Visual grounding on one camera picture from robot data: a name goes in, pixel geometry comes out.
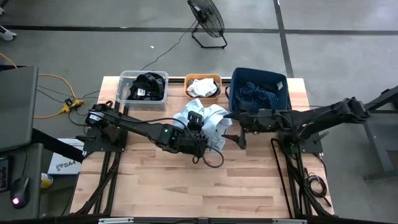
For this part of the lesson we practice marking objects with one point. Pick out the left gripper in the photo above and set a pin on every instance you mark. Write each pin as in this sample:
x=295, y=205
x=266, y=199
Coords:
x=189, y=143

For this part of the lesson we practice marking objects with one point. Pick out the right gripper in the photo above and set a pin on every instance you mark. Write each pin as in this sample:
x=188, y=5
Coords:
x=258, y=119

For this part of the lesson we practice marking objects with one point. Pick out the light blue patterned cloth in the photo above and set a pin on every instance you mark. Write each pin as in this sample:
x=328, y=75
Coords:
x=217, y=124

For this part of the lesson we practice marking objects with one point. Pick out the navy dotted cloth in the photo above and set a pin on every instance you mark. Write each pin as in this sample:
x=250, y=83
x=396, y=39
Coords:
x=255, y=96

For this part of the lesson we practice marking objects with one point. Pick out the white and grey clothes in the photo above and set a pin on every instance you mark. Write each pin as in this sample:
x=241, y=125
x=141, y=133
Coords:
x=217, y=88

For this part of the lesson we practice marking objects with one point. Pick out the small white cloth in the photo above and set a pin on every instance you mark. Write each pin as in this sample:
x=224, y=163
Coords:
x=203, y=87

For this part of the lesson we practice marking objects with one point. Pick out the black Puma shorts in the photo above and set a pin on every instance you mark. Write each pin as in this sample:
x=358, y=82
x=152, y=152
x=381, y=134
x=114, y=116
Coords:
x=149, y=90

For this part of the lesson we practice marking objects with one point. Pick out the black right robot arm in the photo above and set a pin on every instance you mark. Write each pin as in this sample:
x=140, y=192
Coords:
x=317, y=116

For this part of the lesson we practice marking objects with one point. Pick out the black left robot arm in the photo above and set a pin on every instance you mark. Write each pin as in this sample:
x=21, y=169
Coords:
x=140, y=127

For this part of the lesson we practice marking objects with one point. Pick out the thin black tube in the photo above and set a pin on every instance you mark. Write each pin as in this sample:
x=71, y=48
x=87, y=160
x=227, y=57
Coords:
x=271, y=149

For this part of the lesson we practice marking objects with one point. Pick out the yellow-orange plastic basket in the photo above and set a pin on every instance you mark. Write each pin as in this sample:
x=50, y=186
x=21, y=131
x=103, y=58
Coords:
x=202, y=99

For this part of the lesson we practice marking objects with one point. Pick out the blue fabric storage bin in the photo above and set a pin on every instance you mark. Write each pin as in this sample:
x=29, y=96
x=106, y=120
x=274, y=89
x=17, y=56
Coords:
x=284, y=99

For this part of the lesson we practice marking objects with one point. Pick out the clear plastic bin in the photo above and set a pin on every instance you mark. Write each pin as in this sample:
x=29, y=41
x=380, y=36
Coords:
x=122, y=102

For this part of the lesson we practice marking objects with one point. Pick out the black floor fan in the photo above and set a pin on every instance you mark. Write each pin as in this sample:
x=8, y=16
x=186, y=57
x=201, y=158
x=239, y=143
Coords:
x=206, y=15

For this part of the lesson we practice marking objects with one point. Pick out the yellow power strip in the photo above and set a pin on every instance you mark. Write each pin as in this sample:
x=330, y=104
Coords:
x=73, y=105

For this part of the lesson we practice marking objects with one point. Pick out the white cardboard box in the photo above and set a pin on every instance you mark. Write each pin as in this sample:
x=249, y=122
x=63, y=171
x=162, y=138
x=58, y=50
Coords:
x=66, y=165

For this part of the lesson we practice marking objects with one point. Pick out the black diagonal strut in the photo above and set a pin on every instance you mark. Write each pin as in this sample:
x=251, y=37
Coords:
x=56, y=146

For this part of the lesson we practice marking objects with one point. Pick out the black metal stand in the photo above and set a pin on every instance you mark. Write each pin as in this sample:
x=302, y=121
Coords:
x=379, y=140

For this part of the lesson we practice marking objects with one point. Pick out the dark grey desk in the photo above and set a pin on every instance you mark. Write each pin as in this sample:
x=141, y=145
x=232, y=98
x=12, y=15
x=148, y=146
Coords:
x=31, y=161

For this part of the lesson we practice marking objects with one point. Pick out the grey flat monitor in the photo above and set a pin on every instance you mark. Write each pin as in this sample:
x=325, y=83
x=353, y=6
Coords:
x=17, y=105

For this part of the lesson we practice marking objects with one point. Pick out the black computer mouse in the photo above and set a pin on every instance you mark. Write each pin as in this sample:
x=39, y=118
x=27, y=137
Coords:
x=20, y=193

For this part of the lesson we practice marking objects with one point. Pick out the black keyboard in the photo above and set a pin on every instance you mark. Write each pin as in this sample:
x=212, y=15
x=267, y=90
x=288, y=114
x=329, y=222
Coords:
x=3, y=174

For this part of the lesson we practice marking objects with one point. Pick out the white shoe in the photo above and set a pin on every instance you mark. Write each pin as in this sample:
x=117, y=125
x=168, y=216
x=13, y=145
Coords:
x=7, y=33

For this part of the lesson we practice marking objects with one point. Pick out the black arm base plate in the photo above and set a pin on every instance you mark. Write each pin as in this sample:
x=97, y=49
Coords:
x=93, y=146
x=314, y=145

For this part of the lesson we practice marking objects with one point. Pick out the black frame crossbar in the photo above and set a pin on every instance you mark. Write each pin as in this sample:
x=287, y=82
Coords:
x=171, y=221

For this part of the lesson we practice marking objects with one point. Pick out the black aluminium frame rail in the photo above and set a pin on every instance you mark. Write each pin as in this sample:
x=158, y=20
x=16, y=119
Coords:
x=295, y=186
x=109, y=174

